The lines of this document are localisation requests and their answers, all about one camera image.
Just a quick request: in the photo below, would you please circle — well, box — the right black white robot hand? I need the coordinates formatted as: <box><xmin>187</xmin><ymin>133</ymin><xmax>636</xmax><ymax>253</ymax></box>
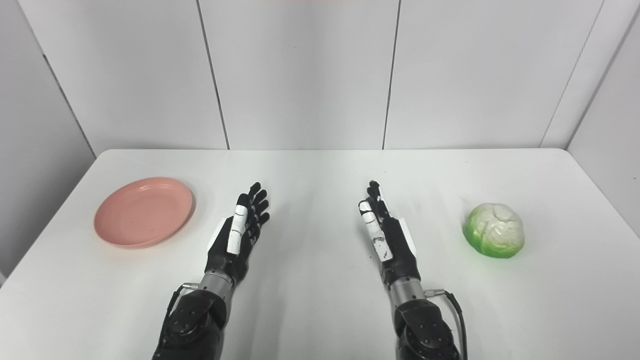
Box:
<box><xmin>358</xmin><ymin>180</ymin><xmax>422</xmax><ymax>289</ymax></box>

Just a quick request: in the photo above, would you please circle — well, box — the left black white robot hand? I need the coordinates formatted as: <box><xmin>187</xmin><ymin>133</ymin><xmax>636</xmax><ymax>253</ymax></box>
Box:
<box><xmin>204</xmin><ymin>182</ymin><xmax>271</xmax><ymax>285</ymax></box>

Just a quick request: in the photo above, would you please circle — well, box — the pink round plate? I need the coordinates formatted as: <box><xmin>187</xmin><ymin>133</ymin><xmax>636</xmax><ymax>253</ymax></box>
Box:
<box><xmin>93</xmin><ymin>177</ymin><xmax>194</xmax><ymax>249</ymax></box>

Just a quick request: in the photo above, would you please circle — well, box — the green white cabbage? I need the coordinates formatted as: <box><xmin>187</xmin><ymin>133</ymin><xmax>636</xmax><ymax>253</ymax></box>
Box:
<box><xmin>463</xmin><ymin>202</ymin><xmax>526</xmax><ymax>259</ymax></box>

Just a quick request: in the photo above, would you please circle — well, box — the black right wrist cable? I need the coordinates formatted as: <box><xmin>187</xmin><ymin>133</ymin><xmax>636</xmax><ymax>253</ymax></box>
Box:
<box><xmin>424</xmin><ymin>288</ymin><xmax>469</xmax><ymax>360</ymax></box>

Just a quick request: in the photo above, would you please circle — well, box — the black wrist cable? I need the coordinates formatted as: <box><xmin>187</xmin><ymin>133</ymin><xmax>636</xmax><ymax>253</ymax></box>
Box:
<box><xmin>165</xmin><ymin>283</ymin><xmax>201</xmax><ymax>321</ymax></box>
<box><xmin>424</xmin><ymin>288</ymin><xmax>469</xmax><ymax>360</ymax></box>

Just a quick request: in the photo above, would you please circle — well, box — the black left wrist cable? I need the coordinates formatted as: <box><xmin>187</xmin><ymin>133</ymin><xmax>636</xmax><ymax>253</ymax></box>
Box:
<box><xmin>165</xmin><ymin>283</ymin><xmax>201</xmax><ymax>321</ymax></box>

